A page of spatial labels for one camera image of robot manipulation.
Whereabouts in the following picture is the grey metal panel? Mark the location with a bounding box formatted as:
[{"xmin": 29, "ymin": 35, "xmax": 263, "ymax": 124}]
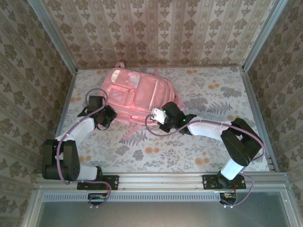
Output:
[{"xmin": 35, "ymin": 201, "xmax": 291, "ymax": 227}]

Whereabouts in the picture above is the pink backpack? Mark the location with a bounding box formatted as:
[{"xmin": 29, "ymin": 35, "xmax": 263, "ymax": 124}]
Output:
[{"xmin": 101, "ymin": 61, "xmax": 187, "ymax": 140}]

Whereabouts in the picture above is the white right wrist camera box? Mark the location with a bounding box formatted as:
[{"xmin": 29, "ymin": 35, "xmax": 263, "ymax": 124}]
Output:
[{"xmin": 151, "ymin": 108, "xmax": 168, "ymax": 124}]

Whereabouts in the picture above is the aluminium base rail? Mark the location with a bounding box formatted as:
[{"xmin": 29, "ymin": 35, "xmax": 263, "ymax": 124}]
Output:
[{"xmin": 35, "ymin": 172, "xmax": 289, "ymax": 190}]

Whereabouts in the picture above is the black controller board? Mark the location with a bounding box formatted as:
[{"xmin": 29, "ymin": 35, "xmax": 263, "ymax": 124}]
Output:
[
  {"xmin": 219, "ymin": 192, "xmax": 237, "ymax": 209},
  {"xmin": 87, "ymin": 192, "xmax": 107, "ymax": 210}
]

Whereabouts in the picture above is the aluminium frame post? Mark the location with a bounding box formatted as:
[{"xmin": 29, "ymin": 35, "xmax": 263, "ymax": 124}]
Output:
[
  {"xmin": 241, "ymin": 0, "xmax": 285, "ymax": 70},
  {"xmin": 27, "ymin": 0, "xmax": 79, "ymax": 73}
]

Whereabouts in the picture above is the aluminium side rail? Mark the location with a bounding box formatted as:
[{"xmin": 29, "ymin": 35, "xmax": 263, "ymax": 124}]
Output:
[
  {"xmin": 45, "ymin": 68, "xmax": 79, "ymax": 175},
  {"xmin": 240, "ymin": 66, "xmax": 279, "ymax": 172}
]

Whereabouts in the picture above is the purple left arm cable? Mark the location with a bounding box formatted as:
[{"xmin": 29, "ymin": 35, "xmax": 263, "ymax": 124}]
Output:
[{"xmin": 56, "ymin": 87, "xmax": 112, "ymax": 185}]

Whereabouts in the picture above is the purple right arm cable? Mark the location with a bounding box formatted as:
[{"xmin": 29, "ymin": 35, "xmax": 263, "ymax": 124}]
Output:
[{"xmin": 144, "ymin": 114, "xmax": 265, "ymax": 207}]

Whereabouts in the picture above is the perforated cable duct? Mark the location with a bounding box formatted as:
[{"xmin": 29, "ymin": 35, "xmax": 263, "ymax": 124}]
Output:
[{"xmin": 42, "ymin": 192, "xmax": 237, "ymax": 202}]

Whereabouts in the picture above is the floral tablecloth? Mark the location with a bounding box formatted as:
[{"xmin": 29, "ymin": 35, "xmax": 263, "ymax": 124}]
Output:
[{"xmin": 51, "ymin": 66, "xmax": 273, "ymax": 173}]

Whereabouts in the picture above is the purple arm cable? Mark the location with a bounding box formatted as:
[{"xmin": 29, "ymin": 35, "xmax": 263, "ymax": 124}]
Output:
[
  {"xmin": 144, "ymin": 114, "xmax": 265, "ymax": 207},
  {"xmin": 56, "ymin": 87, "xmax": 112, "ymax": 185}
]

